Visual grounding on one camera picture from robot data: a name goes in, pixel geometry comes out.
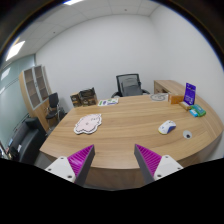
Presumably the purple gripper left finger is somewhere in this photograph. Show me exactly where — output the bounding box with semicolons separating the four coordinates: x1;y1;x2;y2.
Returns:
46;145;95;186

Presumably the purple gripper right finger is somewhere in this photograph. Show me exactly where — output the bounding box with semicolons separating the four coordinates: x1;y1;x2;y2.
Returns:
134;144;182;184

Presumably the white blue computer mouse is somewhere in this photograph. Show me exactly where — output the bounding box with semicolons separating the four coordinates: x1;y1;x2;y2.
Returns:
158;120;176;135

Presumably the black leather sofa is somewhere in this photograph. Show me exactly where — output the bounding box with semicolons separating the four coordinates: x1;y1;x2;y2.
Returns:
9;117;46;165

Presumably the black side chair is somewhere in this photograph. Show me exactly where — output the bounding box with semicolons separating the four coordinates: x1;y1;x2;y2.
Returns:
46;92;65;122

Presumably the round patterned coaster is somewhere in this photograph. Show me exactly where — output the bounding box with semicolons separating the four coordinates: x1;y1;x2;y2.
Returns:
150;93;168;102

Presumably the cardboard box with items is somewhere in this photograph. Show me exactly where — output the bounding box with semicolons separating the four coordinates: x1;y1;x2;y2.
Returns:
70;88;98;107

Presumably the green tissue pack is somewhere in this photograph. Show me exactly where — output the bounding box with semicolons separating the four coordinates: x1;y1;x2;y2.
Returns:
190;104;206;117

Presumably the orange small box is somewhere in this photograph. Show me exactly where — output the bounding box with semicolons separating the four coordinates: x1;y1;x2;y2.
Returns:
169;95;184;104

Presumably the green white booklet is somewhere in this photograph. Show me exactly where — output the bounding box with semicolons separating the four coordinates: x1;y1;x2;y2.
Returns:
98;98;119;106

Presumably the wooden side cabinet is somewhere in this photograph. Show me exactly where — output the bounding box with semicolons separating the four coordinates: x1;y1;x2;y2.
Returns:
154;80;187;96

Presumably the purple sign stand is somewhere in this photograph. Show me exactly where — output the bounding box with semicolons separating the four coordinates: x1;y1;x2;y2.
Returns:
184;83;196;105

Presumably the black mesh office chair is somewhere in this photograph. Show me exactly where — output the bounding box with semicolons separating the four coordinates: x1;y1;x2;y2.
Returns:
112;74;148;98

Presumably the wooden bookshelf cabinet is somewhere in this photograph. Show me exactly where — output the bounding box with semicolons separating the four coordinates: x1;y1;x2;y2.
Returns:
19;65;49;131

